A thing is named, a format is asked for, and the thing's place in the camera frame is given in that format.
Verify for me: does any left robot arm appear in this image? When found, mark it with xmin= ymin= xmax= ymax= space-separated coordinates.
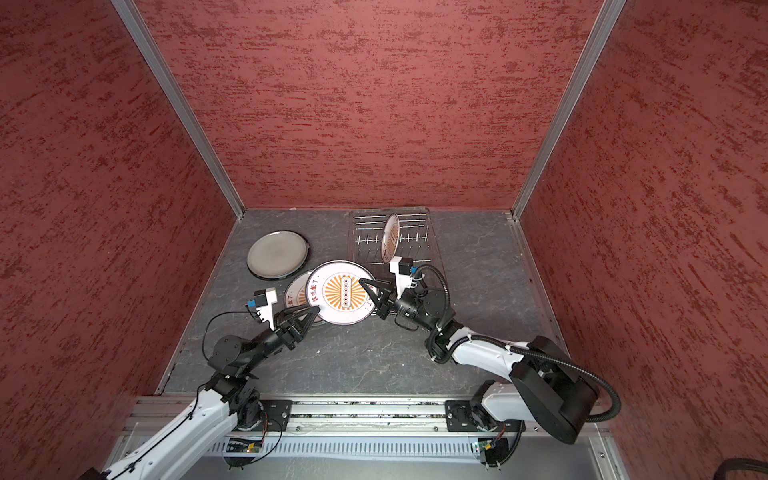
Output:
xmin=80 ymin=305 xmax=320 ymax=479

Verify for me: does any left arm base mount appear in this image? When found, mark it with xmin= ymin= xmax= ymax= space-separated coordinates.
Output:
xmin=236 ymin=399 xmax=293 ymax=432

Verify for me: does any circuit board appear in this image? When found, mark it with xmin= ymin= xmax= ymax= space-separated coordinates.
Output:
xmin=477 ymin=437 xmax=511 ymax=468
xmin=226 ymin=438 xmax=264 ymax=454

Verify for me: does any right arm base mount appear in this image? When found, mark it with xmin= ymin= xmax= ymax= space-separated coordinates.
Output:
xmin=444 ymin=400 xmax=483 ymax=433

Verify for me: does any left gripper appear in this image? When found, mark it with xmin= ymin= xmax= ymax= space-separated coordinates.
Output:
xmin=242 ymin=300 xmax=321 ymax=372

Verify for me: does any aluminium corner post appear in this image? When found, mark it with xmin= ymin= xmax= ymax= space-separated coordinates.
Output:
xmin=111 ymin=0 xmax=246 ymax=220
xmin=511 ymin=0 xmax=626 ymax=222

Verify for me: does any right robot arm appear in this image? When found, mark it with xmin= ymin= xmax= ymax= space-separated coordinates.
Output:
xmin=359 ymin=278 xmax=621 ymax=444

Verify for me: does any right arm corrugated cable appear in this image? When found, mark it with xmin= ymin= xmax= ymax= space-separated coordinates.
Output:
xmin=413 ymin=263 xmax=623 ymax=424

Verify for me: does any left circuit board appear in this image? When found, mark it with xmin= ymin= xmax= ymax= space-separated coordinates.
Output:
xmin=226 ymin=438 xmax=264 ymax=454

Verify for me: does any plain grey white plate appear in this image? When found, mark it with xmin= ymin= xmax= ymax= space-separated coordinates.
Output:
xmin=246 ymin=230 xmax=310 ymax=268

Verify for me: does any small red patterned plate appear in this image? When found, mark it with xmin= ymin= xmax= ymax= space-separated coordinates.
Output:
xmin=284 ymin=271 xmax=312 ymax=308

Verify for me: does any left aluminium corner post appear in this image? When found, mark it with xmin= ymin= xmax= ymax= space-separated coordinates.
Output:
xmin=111 ymin=0 xmax=246 ymax=220

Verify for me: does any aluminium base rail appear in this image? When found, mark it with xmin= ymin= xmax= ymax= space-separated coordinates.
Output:
xmin=128 ymin=395 xmax=610 ymax=436

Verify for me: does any right aluminium corner post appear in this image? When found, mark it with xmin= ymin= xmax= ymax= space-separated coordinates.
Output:
xmin=511 ymin=0 xmax=626 ymax=222

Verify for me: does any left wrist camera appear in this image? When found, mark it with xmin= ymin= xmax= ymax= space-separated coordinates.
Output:
xmin=246 ymin=288 xmax=277 ymax=330

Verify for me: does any dark striped rim plate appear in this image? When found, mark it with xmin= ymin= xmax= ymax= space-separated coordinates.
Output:
xmin=247 ymin=264 xmax=304 ymax=281

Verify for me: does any right circuit board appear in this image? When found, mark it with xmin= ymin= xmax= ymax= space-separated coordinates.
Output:
xmin=477 ymin=437 xmax=511 ymax=468

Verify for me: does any black cable bottom right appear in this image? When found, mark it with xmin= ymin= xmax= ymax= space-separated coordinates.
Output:
xmin=712 ymin=458 xmax=768 ymax=480

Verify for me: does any wire dish rack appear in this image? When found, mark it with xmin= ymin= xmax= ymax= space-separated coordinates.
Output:
xmin=347 ymin=207 xmax=444 ymax=289

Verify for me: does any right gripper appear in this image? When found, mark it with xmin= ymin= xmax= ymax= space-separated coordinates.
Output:
xmin=361 ymin=275 xmax=438 ymax=332

